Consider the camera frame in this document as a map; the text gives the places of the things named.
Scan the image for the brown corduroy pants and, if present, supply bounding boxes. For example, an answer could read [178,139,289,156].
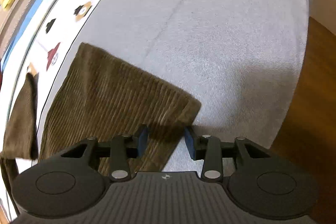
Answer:
[1,43,201,186]

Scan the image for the grey patterned bed sheet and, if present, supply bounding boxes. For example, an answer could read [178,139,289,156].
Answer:
[0,0,313,222]

